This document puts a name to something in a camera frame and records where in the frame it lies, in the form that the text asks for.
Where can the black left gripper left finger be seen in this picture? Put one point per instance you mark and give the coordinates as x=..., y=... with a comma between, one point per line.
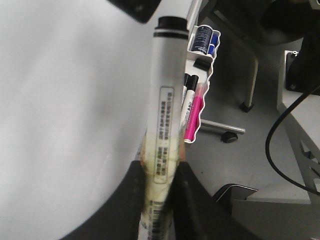
x=119, y=217

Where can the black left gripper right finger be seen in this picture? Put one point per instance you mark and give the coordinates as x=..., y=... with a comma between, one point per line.
x=195, y=215

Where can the white black whiteboard marker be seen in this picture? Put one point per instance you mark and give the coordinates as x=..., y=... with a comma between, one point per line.
x=161, y=150

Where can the white whiteboard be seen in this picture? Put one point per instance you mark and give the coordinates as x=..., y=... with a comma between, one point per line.
x=74, y=85

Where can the black caster wheel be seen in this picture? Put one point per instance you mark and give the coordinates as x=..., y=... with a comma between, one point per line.
x=229, y=137

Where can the pink marker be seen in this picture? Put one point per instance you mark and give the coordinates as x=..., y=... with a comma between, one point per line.
x=196, y=107

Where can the grey metal stand leg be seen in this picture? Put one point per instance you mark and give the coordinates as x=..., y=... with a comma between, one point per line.
x=223, y=127

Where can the white marker black cap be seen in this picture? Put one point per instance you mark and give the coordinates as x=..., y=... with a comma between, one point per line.
x=188, y=99
x=184, y=87

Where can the white marker holder tray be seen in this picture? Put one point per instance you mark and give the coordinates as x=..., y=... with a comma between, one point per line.
x=203, y=76

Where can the black magnet block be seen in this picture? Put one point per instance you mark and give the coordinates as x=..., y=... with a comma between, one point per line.
x=202, y=64

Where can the blue marker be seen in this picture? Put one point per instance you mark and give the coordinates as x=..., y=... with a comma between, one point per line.
x=212, y=45

